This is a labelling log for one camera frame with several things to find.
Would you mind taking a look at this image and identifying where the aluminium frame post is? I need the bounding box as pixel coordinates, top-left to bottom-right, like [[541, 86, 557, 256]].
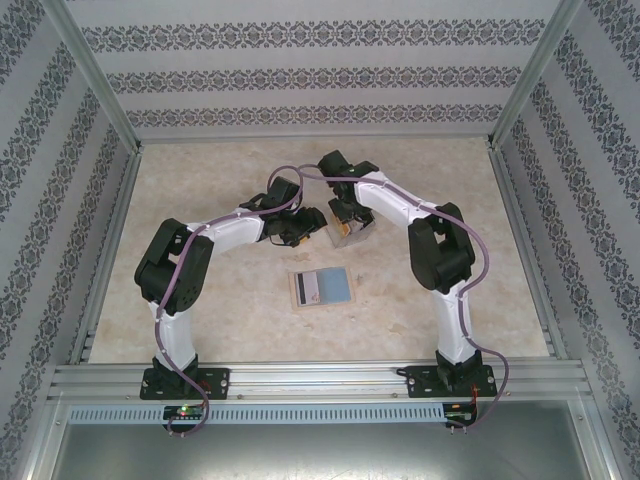
[[39, 0, 146, 154], [484, 0, 586, 151]]

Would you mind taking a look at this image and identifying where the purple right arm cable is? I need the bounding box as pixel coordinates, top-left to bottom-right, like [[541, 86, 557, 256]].
[[299, 164, 511, 436]]

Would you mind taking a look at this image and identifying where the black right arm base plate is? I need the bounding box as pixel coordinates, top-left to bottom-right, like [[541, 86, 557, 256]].
[[405, 364, 499, 400]]

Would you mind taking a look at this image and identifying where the clear acrylic card box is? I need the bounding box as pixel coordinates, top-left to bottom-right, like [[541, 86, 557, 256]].
[[327, 212, 377, 250]]

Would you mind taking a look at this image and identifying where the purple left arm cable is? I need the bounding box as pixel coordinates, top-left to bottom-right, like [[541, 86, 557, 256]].
[[154, 167, 304, 439]]

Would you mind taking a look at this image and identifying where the white card with black stripe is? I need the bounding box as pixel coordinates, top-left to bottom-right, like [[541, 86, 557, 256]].
[[294, 271, 322, 307]]

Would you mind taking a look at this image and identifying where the slotted grey cable duct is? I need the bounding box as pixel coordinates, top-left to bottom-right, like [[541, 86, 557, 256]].
[[67, 403, 446, 424]]

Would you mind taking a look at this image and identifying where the grey metal sheet panel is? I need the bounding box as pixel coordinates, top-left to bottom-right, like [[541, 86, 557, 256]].
[[49, 399, 601, 480]]

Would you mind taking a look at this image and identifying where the aluminium mounting rail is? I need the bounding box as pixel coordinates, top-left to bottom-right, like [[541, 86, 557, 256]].
[[47, 360, 586, 401]]

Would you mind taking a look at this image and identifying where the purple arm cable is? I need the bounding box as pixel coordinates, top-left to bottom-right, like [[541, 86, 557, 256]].
[[154, 167, 304, 439], [299, 164, 511, 436]]

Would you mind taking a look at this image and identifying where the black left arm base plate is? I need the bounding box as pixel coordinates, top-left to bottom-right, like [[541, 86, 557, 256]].
[[139, 367, 232, 401]]

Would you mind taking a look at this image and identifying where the aluminium side rail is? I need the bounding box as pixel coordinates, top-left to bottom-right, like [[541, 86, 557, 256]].
[[484, 139, 571, 361], [67, 144, 146, 365]]

